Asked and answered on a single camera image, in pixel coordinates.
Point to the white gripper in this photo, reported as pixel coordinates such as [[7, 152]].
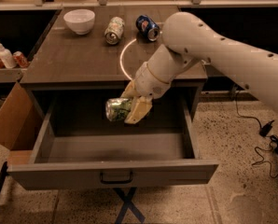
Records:
[[148, 82]]

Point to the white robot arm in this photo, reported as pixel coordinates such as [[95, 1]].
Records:
[[186, 41]]

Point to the blue pepsi can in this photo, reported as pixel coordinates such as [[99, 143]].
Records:
[[147, 28]]

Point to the pale green soda can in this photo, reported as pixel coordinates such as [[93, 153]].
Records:
[[114, 31]]

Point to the open grey top drawer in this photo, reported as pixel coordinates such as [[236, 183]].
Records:
[[79, 148]]

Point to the grey drawer cabinet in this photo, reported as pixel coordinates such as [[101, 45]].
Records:
[[66, 61]]

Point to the red soda can right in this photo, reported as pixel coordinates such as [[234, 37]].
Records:
[[20, 59]]

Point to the white ceramic bowl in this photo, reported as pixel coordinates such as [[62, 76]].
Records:
[[80, 21]]

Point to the brown cardboard box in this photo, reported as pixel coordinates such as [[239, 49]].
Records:
[[19, 125]]

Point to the white soap dispenser bottle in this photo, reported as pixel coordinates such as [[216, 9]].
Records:
[[7, 57]]

